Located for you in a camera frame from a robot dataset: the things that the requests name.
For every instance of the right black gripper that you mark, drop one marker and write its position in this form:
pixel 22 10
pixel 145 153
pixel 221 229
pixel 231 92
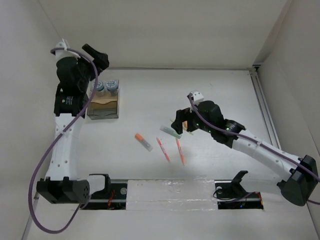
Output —
pixel 182 115

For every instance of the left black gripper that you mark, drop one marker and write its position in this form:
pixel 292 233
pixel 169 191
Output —
pixel 100 59

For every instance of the blue slime jar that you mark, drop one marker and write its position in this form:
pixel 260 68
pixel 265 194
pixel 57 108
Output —
pixel 98 89
pixel 112 87

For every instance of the orange cap grey highlighter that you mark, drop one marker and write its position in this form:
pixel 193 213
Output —
pixel 143 142

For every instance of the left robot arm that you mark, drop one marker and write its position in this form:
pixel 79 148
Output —
pixel 61 184

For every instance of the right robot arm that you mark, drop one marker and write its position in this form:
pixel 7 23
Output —
pixel 298 175

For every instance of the orange pink highlighter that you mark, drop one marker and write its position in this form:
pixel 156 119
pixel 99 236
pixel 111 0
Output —
pixel 185 125

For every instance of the yellow thin pen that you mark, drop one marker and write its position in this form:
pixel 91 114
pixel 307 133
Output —
pixel 186 130

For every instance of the green cap highlighter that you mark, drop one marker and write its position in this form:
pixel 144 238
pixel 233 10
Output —
pixel 170 131

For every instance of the right pink thin pen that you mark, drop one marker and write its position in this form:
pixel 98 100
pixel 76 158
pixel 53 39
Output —
pixel 180 151

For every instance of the pink thin pen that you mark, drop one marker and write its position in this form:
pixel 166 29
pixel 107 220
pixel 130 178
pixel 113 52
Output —
pixel 180 151
pixel 163 149

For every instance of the left pink thin pen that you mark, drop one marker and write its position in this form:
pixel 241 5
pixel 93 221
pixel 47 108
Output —
pixel 163 149

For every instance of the wooden clear organizer container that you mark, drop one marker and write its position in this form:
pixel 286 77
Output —
pixel 105 107

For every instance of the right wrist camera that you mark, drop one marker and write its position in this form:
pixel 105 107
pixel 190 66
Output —
pixel 196 97

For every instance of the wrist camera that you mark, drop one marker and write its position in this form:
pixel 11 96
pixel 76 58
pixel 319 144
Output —
pixel 196 97
pixel 60 47

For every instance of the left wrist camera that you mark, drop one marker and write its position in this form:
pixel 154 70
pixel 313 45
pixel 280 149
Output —
pixel 60 47

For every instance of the aluminium rail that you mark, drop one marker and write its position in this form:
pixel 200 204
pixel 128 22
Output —
pixel 262 102

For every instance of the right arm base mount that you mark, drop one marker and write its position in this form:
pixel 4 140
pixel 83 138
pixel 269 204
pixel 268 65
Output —
pixel 230 195

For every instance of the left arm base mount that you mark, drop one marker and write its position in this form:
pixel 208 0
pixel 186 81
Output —
pixel 112 197

